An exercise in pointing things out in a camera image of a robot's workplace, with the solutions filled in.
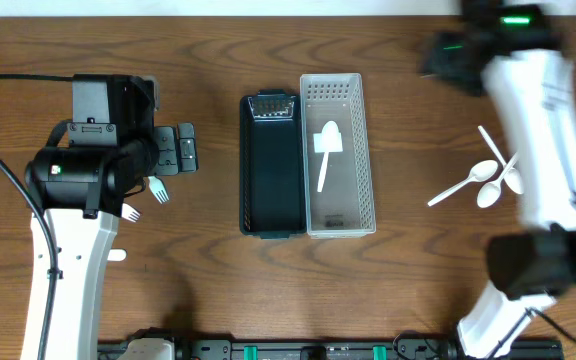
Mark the white label in basket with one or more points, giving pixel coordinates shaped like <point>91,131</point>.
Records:
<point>330,142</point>

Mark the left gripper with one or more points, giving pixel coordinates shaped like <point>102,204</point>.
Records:
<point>166,150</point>

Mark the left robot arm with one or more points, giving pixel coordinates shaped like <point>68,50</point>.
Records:
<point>79,180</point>

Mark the white fork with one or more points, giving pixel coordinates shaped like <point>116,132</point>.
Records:
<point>130,213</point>
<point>117,255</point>

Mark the white spoon pile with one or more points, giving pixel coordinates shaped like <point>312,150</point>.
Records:
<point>329,127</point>

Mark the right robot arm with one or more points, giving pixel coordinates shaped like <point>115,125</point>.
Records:
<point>512,54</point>

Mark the white fork basket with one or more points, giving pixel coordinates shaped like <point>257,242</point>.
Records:
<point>158,189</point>

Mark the white spoon bowl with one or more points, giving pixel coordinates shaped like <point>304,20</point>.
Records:
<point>491,191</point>

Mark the clear plastic mesh basket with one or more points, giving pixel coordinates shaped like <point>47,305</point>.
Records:
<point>346,206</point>

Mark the white spoon with upper handle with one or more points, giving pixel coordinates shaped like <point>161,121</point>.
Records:
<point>512,178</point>

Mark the white spoon pointing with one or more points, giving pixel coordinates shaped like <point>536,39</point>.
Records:
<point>480,172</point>

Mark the black plastic mesh basket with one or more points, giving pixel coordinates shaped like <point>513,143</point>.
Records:
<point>272,195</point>

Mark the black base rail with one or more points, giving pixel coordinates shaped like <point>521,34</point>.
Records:
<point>156,343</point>

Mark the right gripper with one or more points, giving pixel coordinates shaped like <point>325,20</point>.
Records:
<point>438,61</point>

